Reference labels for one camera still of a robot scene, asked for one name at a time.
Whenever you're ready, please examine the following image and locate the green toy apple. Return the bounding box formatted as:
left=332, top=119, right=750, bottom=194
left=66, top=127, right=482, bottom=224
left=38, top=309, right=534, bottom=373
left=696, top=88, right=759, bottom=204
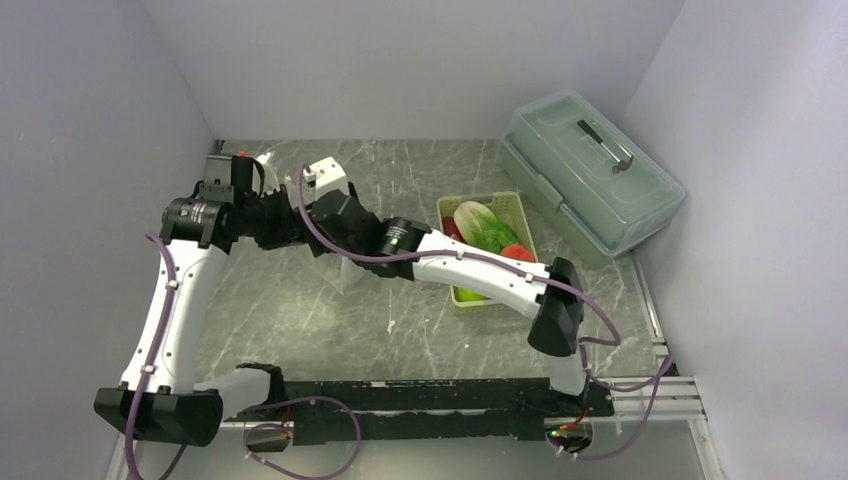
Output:
left=454, top=288, right=486, bottom=303

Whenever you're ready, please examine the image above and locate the clear lidded storage box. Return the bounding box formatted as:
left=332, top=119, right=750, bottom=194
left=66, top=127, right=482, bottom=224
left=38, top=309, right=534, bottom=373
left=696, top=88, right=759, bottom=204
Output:
left=500, top=89, right=685, bottom=269

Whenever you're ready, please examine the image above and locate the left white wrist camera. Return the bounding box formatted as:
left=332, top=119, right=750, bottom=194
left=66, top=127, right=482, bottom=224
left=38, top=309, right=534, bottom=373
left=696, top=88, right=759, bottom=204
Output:
left=238, top=151, right=278, bottom=182

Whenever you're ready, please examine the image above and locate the orange peach toy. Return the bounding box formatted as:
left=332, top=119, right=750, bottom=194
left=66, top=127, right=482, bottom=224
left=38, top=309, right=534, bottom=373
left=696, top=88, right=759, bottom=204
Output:
left=500, top=244, right=536, bottom=263

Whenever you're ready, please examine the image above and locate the pale green plastic basket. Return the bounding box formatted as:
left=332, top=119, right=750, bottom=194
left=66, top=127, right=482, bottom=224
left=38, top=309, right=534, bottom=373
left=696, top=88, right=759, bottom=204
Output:
left=436, top=191, right=538, bottom=313

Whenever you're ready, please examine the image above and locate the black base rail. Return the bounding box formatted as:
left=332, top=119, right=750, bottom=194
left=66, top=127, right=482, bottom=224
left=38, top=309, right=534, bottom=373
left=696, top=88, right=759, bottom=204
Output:
left=278, top=376, right=614, bottom=448

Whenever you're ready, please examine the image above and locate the clear dotted zip bag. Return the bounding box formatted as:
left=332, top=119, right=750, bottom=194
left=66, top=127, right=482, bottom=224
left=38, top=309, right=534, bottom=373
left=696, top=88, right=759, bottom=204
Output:
left=294, top=180, right=366, bottom=294

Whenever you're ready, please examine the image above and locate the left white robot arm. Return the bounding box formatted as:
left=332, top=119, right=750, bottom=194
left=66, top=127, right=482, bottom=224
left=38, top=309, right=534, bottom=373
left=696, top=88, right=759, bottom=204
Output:
left=94, top=154, right=302, bottom=446

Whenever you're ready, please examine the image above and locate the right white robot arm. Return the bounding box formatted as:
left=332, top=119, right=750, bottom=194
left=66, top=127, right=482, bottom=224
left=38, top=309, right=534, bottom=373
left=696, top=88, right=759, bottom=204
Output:
left=298, top=190, right=590, bottom=415

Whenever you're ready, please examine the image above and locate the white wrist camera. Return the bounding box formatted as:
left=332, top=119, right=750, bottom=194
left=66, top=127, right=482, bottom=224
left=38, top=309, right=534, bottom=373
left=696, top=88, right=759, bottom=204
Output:
left=238, top=151, right=278, bottom=182
left=305, top=157, right=350, bottom=202

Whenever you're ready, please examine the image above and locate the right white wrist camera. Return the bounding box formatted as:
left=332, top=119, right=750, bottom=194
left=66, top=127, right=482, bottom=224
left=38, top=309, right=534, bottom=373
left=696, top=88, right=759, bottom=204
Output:
left=305, top=157, right=350, bottom=202

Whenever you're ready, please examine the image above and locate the green cabbage toy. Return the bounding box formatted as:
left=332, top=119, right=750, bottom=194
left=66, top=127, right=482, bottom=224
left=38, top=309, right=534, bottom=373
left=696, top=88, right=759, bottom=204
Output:
left=453, top=201, right=520, bottom=254

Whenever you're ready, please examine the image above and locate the purple eggplant toy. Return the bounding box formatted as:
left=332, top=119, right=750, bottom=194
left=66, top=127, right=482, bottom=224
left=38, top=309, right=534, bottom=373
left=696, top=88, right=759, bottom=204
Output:
left=442, top=216, right=463, bottom=242

